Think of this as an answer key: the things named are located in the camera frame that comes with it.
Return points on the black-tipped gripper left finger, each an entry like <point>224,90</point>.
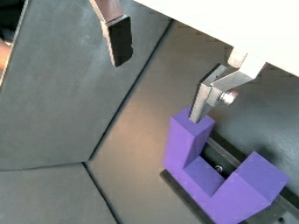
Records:
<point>116,24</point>

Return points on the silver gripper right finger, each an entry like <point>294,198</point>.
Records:
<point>217,85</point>

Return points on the purple U-shaped block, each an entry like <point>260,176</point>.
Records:
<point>229,199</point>

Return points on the black angle fixture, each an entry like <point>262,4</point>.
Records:
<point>225,158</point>

